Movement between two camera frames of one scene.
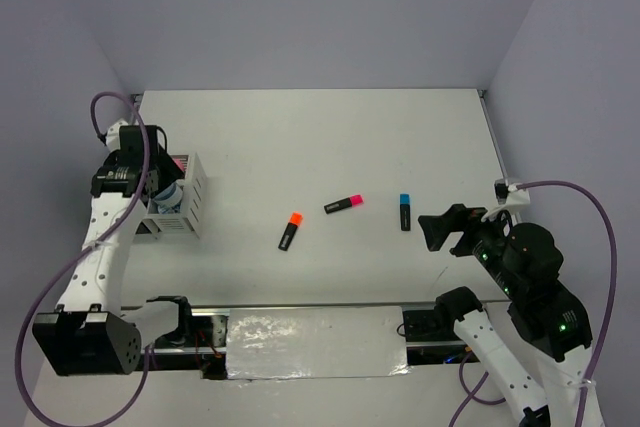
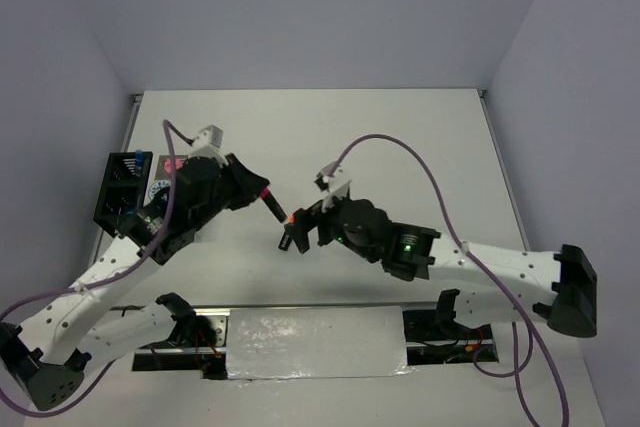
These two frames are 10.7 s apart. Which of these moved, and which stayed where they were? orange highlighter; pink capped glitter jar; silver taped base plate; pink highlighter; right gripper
Moved: pink highlighter; right gripper
Stayed: orange highlighter; pink capped glitter jar; silver taped base plate
